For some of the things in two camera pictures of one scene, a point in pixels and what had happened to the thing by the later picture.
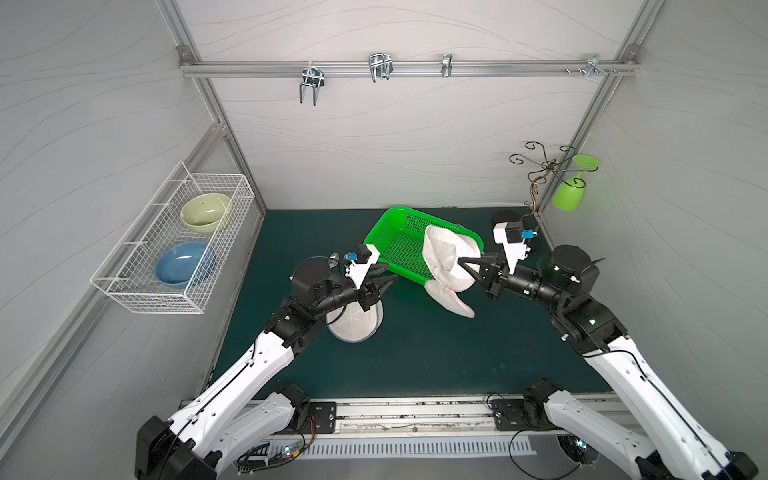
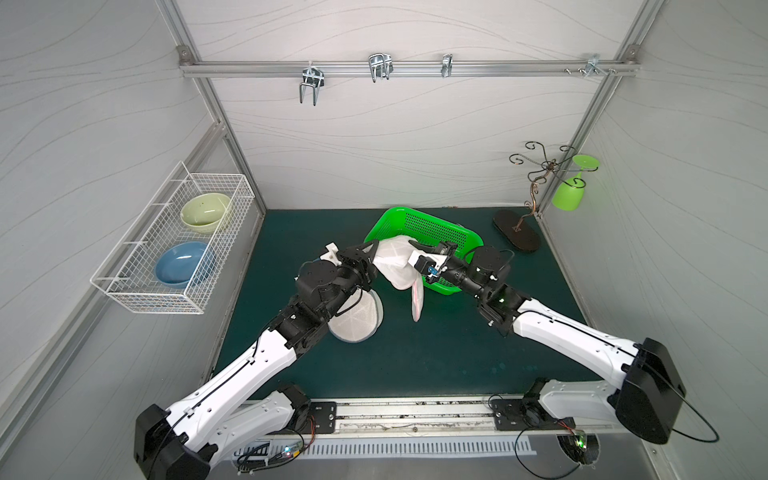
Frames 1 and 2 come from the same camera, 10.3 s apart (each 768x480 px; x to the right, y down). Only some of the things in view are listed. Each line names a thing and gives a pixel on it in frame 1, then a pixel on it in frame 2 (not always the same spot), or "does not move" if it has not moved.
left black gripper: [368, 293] to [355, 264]
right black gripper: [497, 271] to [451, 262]
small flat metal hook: [447, 61] does not move
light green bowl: [202, 212] does not move
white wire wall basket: [173, 253] does not move
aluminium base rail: [425, 418] does not move
